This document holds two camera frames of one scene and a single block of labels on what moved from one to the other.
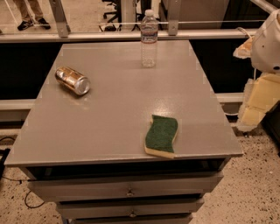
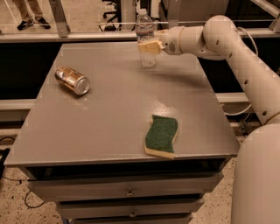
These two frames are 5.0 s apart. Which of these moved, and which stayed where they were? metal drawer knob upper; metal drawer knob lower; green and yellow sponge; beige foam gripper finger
Moved: beige foam gripper finger
Stayed: metal drawer knob upper; green and yellow sponge; metal drawer knob lower
